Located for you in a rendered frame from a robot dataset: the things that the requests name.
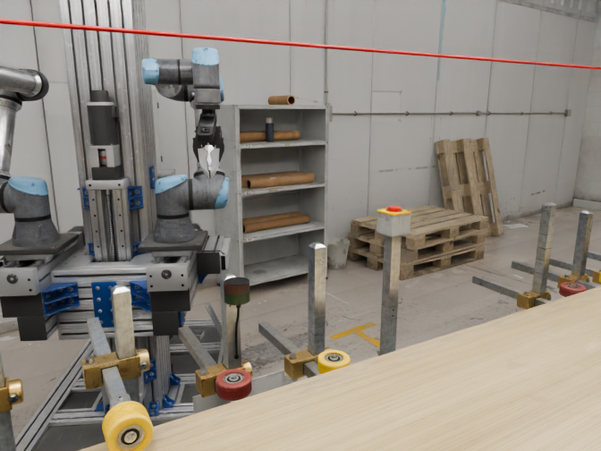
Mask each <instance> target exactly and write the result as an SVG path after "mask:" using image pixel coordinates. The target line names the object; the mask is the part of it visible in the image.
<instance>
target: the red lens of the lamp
mask: <svg viewBox="0 0 601 451"><path fill-rule="evenodd" d="M247 279H248V278H247ZM225 280H226V279H225ZM249 291H250V281H249V279H248V283H247V284H245V285H228V284H226V283H225V282H224V292H225V293H226V294H230V295H240V294H246V293H247V292H249Z"/></svg>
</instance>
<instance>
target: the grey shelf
mask: <svg viewBox="0 0 601 451"><path fill-rule="evenodd" d="M266 118H273V122H274V131H290V130H298V131H299V132H300V138H299V139H298V140H274V142H266V141H250V142H241V141H240V132H254V131H265V130H266ZM217 120H218V126H222V138H224V154H223V156H222V158H221V161H220V166H221V170H223V171H224V173H225V177H227V178H229V192H228V201H227V206H226V207H225V208H220V209H215V230H216V235H223V236H224V238H230V237H231V248H232V253H231V258H230V263H229V268H228V271H227V270H221V273H220V274H217V283H216V284H217V285H218V286H220V277H221V276H223V275H226V274H233V275H234V276H236V277H245V278H248V279H249V281H250V286H252V285H258V284H261V283H265V282H268V281H274V280H278V279H283V278H287V277H294V276H297V275H301V274H305V273H309V245H310V244H312V243H322V244H323V245H325V246H326V279H327V215H328V150H329V106H302V105H221V106H220V109H217ZM326 170H327V171H326ZM290 171H297V172H300V171H302V172H303V173H309V172H313V173H314V175H315V179H314V182H313V183H304V184H294V185H285V186H276V187H266V188H257V189H248V187H245V188H242V187H241V176H242V175H245V174H267V173H278V172H290ZM239 178H240V179H239ZM239 186H240V187H239ZM296 189H297V211H299V212H300V213H301V214H302V215H306V214H307V215H309V222H308V223H303V224H297V225H288V226H283V227H277V228H272V229H267V230H261V231H256V232H251V233H246V234H244V233H243V232H242V219H243V218H249V217H262V216H269V215H275V214H283V213H290V212H296ZM237 221H238V222H237ZM236 226H237V227H236ZM296 233H297V255H296Z"/></svg>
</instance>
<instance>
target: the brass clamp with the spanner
mask: <svg viewBox="0 0 601 451"><path fill-rule="evenodd" d="M236 369H237V370H246V371H247V372H248V373H249V374H250V375H251V378H252V376H253V373H252V368H251V365H250V363H249V362H248V361H243V362H241V367H240V368H236ZM226 370H228V369H227V368H226V367H225V366H224V364H223V363H221V364H217V365H214V366H211V367H207V371H208V374H207V375H206V376H201V375H199V373H200V370H195V376H196V389H197V390H198V391H199V393H200V395H201V396H202V397H206V396H211V395H214V394H217V392H216V378H217V376H218V375H219V374H221V373H222V372H224V371H226Z"/></svg>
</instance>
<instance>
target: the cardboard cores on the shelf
mask: <svg viewBox="0 0 601 451"><path fill-rule="evenodd" d="M300 136H301V135H300V132H299V131H298V130H290V131H274V140H298V139H299V138H300ZM240 141H241V142H250V141H266V131H254V132H240ZM314 179H315V175H314V173H313V172H309V173H303V172H302V171H300V172H297V171H290V172H278V173H267V174H245V175H242V176H241V187H242V188H245V187H248V189H257V188H266V187H276V186H285V185H294V184H304V183H313V182H314ZM308 222H309V215H307V214H306V215H302V214H301V213H300V212H299V211H296V212H290V213H283V214H275V215H269V216H262V217H249V218H243V219H242V232H243V233H244V234H246V233H251V232H256V231H261V230H267V229H272V228H277V227H283V226H293V225H297V224H303V223H308Z"/></svg>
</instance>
